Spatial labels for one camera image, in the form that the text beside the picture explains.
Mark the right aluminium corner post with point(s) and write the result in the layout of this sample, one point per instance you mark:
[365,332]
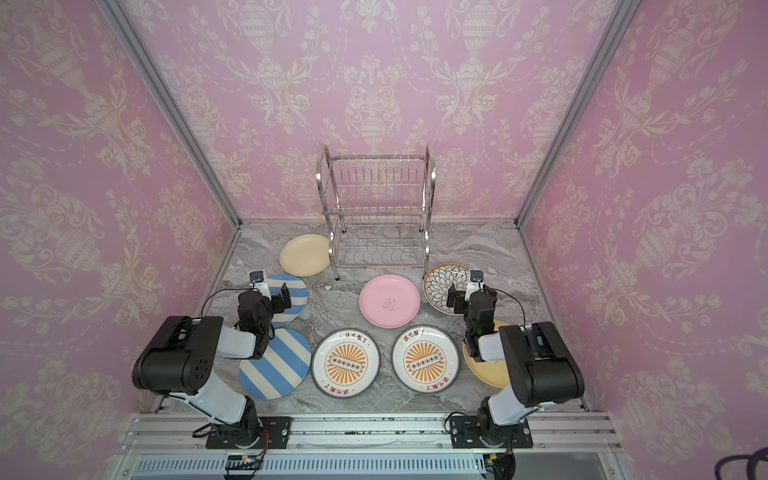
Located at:
[609,41]

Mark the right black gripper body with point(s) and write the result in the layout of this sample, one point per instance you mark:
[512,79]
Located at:
[463,299]

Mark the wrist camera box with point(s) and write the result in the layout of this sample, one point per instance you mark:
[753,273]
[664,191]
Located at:
[258,279]
[476,279]

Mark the blue striped plate front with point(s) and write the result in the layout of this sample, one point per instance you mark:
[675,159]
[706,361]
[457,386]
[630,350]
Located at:
[282,368]

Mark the black object bottom right corner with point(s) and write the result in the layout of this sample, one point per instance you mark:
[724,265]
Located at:
[750,462]

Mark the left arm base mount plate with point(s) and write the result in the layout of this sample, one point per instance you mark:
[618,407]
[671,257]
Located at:
[273,435]

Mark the blue striped plate rear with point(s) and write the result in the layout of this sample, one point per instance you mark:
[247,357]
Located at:
[298,294]

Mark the pink bear plate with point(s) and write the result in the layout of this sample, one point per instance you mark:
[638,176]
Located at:
[389,301]

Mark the aluminium corner post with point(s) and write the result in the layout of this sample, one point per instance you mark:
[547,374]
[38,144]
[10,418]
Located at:
[609,41]
[118,18]

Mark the chrome wire dish rack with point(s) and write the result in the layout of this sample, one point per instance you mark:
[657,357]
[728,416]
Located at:
[377,208]

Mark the sunburst pattern plate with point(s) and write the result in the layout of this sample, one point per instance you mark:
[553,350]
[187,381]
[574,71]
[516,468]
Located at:
[345,363]
[425,359]

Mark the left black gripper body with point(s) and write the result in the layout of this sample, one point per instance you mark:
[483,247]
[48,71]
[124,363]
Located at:
[274,302]

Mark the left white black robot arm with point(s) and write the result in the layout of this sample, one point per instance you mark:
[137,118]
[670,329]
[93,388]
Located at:
[178,363]

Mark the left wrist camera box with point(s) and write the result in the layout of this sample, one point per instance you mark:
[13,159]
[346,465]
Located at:
[258,279]

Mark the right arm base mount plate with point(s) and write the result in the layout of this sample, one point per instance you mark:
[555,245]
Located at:
[470,432]

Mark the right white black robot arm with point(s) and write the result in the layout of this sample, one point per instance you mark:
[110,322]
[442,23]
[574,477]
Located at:
[540,367]

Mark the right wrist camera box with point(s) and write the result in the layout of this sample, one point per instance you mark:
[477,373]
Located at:
[476,279]

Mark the petal pattern plate orange rim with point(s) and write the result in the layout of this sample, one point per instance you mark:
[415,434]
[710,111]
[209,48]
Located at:
[438,281]

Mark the cream plate back left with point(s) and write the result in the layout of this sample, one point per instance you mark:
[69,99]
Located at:
[305,255]

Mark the blue striped plate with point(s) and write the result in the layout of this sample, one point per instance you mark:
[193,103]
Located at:
[282,368]
[298,294]

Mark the yellow plate right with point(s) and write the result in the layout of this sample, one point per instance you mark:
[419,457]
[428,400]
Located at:
[493,373]

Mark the left aluminium corner post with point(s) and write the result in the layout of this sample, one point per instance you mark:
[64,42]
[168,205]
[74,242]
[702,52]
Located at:
[118,18]

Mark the aluminium front rail frame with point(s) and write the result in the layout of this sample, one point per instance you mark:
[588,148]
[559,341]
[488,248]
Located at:
[567,445]

